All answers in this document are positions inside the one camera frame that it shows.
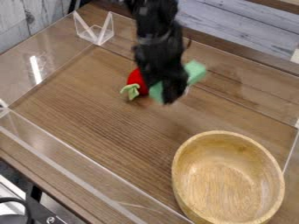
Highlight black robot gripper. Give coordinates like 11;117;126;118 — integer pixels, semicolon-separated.
133;21;188;104

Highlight green rectangular block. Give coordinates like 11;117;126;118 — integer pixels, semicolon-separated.
148;60;206;104

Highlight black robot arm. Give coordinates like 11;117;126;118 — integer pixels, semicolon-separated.
124;0;188;104

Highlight brown wooden bowl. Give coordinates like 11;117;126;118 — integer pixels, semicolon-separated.
172;130;285;224

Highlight red plush strawberry toy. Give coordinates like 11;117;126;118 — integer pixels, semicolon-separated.
120;68;148;101

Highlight clear acrylic corner bracket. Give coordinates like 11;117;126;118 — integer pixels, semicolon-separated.
72;12;114;46

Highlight clear acrylic tray enclosure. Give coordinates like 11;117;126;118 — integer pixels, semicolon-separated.
0;7;299;224

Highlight black metal table frame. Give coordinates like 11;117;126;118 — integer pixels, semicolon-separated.
25;184;80;224

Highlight black cable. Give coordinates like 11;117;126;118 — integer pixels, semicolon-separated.
0;197;33;224

